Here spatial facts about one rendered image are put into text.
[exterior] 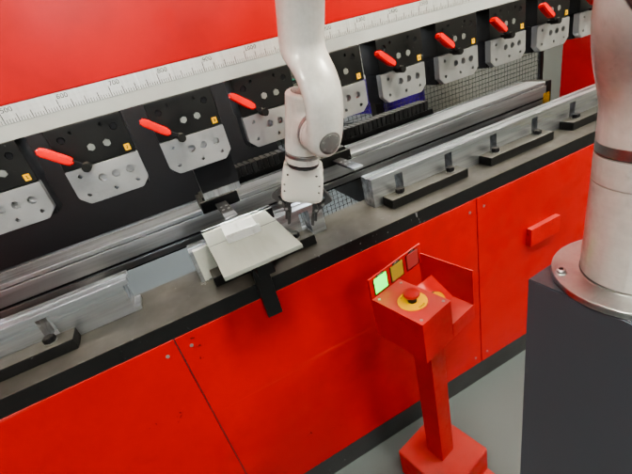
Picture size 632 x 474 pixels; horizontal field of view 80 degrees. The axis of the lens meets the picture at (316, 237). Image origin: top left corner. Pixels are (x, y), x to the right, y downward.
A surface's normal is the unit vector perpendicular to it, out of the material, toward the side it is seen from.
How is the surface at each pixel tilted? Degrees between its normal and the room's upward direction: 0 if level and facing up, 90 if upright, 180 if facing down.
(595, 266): 90
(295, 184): 99
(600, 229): 90
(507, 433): 0
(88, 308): 90
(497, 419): 0
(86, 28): 90
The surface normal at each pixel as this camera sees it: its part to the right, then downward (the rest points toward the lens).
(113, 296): 0.42, 0.34
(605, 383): -0.85, 0.40
